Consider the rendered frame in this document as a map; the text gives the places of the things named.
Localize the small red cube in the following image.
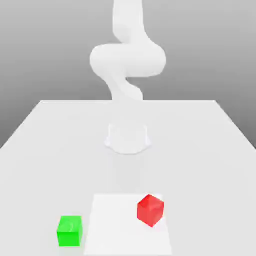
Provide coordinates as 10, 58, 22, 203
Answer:
136, 194, 165, 229

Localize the small green cube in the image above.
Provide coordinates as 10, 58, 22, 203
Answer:
56, 215, 83, 248

